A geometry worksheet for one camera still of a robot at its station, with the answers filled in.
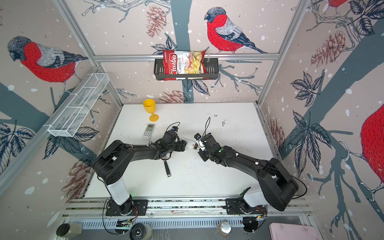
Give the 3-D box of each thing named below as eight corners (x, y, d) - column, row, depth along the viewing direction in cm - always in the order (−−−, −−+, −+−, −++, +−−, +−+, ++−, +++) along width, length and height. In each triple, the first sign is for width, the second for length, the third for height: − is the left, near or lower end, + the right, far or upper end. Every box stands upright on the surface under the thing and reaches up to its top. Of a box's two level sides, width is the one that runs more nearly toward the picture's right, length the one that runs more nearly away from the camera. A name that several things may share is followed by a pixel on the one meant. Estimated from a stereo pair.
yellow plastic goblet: (147, 121, 111) (141, 107, 99) (149, 113, 116) (144, 99, 104) (158, 121, 111) (153, 107, 99) (160, 113, 116) (155, 99, 104)
